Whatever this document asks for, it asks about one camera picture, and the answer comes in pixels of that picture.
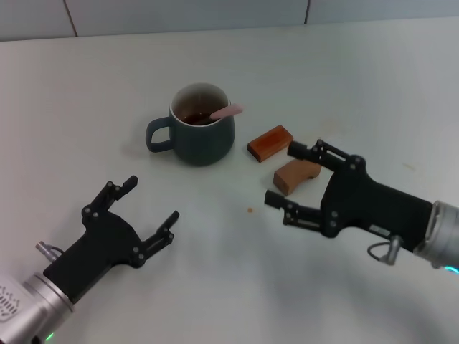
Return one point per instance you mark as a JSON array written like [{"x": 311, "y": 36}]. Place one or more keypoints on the light brown arched wooden block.
[{"x": 290, "y": 177}]

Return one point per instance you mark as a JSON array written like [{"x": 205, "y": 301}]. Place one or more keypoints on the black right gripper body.
[{"x": 365, "y": 204}]

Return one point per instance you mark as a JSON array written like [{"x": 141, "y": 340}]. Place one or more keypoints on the flat reddish wooden block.
[{"x": 270, "y": 143}]

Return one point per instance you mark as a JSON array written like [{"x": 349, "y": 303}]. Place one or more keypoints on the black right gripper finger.
[
  {"x": 274, "y": 199},
  {"x": 297, "y": 149}
]

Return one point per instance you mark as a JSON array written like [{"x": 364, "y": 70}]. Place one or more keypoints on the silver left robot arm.
[{"x": 28, "y": 311}]

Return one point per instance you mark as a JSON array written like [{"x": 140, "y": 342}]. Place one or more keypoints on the dark brown tea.
[{"x": 191, "y": 118}]

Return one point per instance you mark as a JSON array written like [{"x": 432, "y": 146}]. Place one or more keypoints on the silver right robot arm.
[{"x": 444, "y": 233}]

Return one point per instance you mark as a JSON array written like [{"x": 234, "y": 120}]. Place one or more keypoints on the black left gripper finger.
[
  {"x": 157, "y": 240},
  {"x": 104, "y": 200}
]

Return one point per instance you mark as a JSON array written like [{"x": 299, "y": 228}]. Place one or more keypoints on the grey ceramic mug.
[{"x": 208, "y": 143}]

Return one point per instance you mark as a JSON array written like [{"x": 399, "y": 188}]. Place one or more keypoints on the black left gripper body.
[{"x": 104, "y": 243}]

